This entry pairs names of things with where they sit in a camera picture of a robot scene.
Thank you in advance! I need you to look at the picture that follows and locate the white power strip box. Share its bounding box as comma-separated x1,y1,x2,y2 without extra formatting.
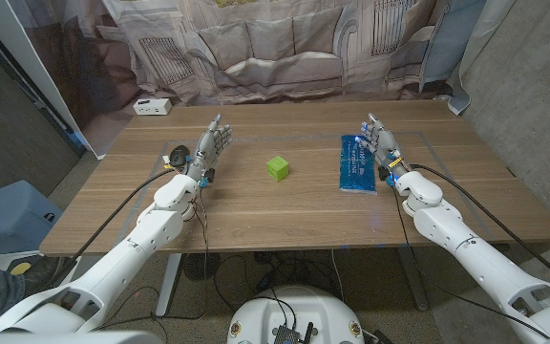
132,97,173,117

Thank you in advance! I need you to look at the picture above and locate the green block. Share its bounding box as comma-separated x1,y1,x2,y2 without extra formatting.
265,155,290,183

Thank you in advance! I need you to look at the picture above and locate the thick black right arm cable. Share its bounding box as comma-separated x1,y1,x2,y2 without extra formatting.
409,163,550,291

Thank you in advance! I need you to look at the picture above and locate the black computer mouse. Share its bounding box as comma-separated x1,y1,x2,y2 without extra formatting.
168,145,191,168

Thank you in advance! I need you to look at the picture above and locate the grey table leg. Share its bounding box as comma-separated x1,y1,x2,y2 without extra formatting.
397,246,430,312

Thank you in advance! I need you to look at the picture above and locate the round black floor fan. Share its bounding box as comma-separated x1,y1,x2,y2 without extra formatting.
182,252,222,282

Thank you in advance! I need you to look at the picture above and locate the white upright panel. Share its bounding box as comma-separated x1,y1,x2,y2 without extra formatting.
0,0,107,161

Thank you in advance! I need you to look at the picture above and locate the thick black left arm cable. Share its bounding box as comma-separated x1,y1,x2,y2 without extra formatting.
40,167,180,292

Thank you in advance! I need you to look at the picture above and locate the blue-grey bin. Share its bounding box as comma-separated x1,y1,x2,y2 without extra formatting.
0,180,64,262

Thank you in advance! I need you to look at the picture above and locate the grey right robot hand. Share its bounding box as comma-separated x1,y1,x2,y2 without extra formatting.
359,113,409,181

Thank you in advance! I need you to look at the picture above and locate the black floor cable tangle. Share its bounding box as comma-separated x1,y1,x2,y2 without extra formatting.
212,250,346,314

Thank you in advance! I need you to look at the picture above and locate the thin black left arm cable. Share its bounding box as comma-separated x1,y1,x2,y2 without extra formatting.
191,183,210,320

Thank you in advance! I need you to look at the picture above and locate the printed sofa backdrop curtain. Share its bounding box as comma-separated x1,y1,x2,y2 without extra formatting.
6,0,518,160

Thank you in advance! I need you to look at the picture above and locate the blue gel pack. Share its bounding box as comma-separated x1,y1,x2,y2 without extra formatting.
339,134,379,196

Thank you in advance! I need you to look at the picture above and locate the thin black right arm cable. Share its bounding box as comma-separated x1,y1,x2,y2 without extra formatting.
389,183,550,340

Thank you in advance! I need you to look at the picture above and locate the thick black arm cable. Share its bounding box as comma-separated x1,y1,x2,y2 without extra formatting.
409,163,550,291
40,167,180,292

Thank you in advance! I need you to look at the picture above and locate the black module with antenna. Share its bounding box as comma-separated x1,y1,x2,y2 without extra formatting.
270,322,315,344

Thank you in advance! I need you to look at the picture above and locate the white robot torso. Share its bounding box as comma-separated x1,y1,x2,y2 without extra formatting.
226,285,366,344

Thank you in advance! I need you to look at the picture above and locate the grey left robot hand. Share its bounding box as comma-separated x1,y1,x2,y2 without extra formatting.
186,113,233,181

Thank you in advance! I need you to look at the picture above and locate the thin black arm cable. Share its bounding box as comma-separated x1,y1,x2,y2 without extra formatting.
191,183,210,320
389,183,550,340

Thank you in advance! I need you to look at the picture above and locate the white table leg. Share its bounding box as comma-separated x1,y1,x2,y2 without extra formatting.
155,252,183,317

